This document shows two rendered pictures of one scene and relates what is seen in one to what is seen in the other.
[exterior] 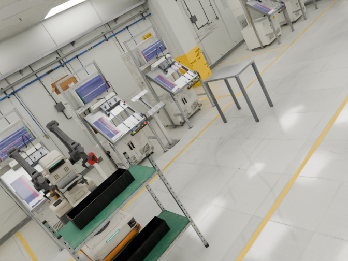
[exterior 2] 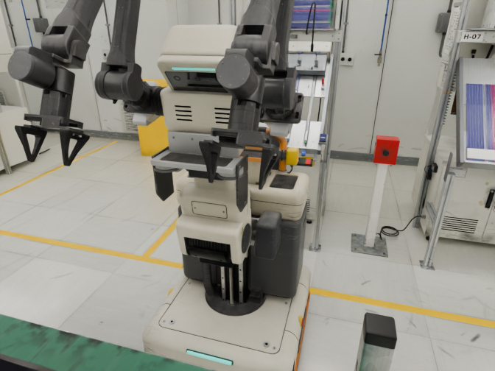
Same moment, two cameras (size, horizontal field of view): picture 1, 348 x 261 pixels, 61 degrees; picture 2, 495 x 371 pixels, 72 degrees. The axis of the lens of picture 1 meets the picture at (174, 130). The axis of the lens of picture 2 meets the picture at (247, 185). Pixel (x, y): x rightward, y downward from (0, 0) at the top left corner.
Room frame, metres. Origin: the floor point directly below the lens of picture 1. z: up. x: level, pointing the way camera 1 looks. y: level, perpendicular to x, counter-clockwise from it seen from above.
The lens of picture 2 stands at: (2.33, 0.41, 1.37)
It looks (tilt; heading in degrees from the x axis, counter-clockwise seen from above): 24 degrees down; 47
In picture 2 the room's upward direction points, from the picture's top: straight up
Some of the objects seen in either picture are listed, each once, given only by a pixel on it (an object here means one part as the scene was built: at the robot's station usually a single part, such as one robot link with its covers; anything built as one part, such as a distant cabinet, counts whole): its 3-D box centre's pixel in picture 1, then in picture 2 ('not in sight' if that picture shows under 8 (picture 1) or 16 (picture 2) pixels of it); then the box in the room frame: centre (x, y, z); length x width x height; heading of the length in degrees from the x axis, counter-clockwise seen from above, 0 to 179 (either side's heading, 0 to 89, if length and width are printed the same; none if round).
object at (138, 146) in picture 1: (125, 148); (475, 190); (5.10, 0.94, 0.31); 0.70 x 0.65 x 0.62; 121
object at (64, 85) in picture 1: (70, 80); not in sight; (5.23, 1.07, 1.82); 0.68 x 0.30 x 0.20; 121
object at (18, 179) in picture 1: (48, 190); (280, 135); (4.21, 2.07, 0.66); 1.01 x 0.73 x 1.31; 31
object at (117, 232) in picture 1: (105, 233); (236, 313); (3.12, 1.34, 0.16); 0.67 x 0.64 x 0.25; 31
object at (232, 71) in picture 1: (237, 93); not in sight; (4.33, -1.15, 0.40); 0.70 x 0.45 x 0.80; 30
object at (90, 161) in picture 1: (102, 174); (377, 195); (4.33, 1.31, 0.39); 0.24 x 0.24 x 0.78; 31
